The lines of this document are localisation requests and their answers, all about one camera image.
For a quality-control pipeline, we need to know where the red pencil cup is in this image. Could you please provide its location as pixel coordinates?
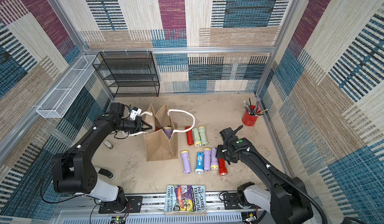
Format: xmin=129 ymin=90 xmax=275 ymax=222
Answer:
xmin=242 ymin=105 xmax=261 ymax=127

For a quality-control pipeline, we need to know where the blue flashlight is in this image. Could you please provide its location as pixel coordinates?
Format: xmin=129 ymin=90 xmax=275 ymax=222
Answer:
xmin=195 ymin=152 xmax=204 ymax=175

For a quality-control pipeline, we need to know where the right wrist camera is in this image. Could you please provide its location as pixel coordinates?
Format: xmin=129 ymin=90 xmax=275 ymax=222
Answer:
xmin=220 ymin=128 xmax=235 ymax=141

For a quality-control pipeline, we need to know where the burlap tote bag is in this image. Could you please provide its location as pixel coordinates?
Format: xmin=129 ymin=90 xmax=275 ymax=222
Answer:
xmin=138 ymin=105 xmax=196 ymax=162

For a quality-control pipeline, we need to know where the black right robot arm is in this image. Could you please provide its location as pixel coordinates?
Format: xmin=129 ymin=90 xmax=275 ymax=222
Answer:
xmin=216 ymin=128 xmax=314 ymax=224

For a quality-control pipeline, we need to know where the treehouse storey book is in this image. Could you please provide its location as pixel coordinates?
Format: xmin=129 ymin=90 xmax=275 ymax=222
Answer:
xmin=164 ymin=185 xmax=207 ymax=216

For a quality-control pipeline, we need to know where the black corrugated cable conduit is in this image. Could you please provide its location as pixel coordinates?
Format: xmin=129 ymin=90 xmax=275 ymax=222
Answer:
xmin=223 ymin=124 xmax=328 ymax=224

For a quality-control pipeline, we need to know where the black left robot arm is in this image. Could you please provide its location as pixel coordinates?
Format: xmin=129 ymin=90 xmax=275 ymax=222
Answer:
xmin=52 ymin=102 xmax=153 ymax=208

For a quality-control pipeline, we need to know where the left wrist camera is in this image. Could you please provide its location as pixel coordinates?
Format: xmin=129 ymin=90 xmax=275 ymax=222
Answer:
xmin=129 ymin=106 xmax=142 ymax=121

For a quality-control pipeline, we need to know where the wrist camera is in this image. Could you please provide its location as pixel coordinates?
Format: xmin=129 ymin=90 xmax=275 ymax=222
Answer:
xmin=220 ymin=128 xmax=235 ymax=141
xmin=129 ymin=106 xmax=142 ymax=121

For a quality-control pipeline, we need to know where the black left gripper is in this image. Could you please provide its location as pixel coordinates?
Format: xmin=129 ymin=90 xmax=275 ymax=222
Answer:
xmin=117 ymin=117 xmax=154 ymax=136

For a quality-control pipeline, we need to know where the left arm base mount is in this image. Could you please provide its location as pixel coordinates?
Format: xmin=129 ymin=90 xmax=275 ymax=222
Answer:
xmin=98 ymin=196 xmax=143 ymax=214

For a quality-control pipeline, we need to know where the light green flashlight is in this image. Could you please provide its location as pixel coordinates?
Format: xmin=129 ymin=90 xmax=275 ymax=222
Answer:
xmin=198 ymin=126 xmax=209 ymax=146
xmin=192 ymin=128 xmax=202 ymax=147

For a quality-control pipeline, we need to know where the purple flashlight row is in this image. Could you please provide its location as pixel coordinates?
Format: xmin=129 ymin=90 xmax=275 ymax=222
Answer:
xmin=163 ymin=127 xmax=173 ymax=139
xmin=181 ymin=151 xmax=191 ymax=174

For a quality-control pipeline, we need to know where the white mesh wall basket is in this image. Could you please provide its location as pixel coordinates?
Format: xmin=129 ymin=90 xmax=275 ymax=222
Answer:
xmin=37 ymin=55 xmax=96 ymax=119

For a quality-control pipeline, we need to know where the small grey object on floor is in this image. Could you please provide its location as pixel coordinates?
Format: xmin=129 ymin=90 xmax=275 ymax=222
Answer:
xmin=103 ymin=141 xmax=114 ymax=150

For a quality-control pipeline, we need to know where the black white marker pen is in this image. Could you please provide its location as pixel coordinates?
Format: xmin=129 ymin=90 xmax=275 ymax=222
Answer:
xmin=98 ymin=169 xmax=115 ymax=180

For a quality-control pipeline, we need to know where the black wire shelf rack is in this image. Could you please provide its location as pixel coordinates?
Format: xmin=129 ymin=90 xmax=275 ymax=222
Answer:
xmin=93 ymin=51 xmax=160 ymax=98

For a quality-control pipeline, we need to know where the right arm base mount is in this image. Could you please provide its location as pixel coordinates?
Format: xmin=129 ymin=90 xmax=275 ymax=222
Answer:
xmin=219 ymin=192 xmax=256 ymax=210

